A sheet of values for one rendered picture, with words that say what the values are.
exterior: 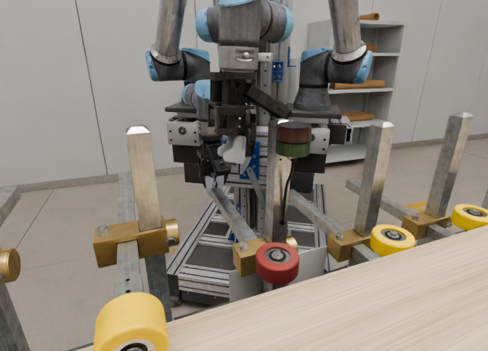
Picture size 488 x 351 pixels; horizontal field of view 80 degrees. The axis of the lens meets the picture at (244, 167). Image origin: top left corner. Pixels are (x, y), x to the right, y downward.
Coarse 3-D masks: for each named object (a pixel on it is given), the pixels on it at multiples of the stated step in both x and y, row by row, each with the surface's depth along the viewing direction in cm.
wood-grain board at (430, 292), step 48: (480, 240) 59; (288, 288) 47; (336, 288) 47; (384, 288) 47; (432, 288) 47; (480, 288) 47; (192, 336) 39; (240, 336) 39; (288, 336) 39; (336, 336) 39; (384, 336) 39; (432, 336) 39; (480, 336) 39
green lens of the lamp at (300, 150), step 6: (276, 144) 50; (282, 144) 49; (288, 144) 48; (306, 144) 49; (276, 150) 51; (282, 150) 49; (288, 150) 49; (294, 150) 48; (300, 150) 48; (306, 150) 49; (288, 156) 49; (294, 156) 49; (300, 156) 49
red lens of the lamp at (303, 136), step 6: (276, 132) 50; (282, 132) 48; (288, 132) 47; (294, 132) 47; (300, 132) 47; (306, 132) 48; (276, 138) 50; (282, 138) 48; (288, 138) 48; (294, 138) 48; (300, 138) 48; (306, 138) 48
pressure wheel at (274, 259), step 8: (264, 248) 55; (272, 248) 56; (280, 248) 56; (288, 248) 55; (256, 256) 53; (264, 256) 54; (272, 256) 53; (280, 256) 53; (288, 256) 54; (296, 256) 53; (256, 264) 53; (264, 264) 51; (272, 264) 51; (280, 264) 51; (288, 264) 51; (296, 264) 52; (256, 272) 54; (264, 272) 51; (272, 272) 50; (280, 272) 50; (288, 272) 50; (296, 272) 52; (264, 280) 52; (272, 280) 51; (280, 280) 51; (288, 280) 51
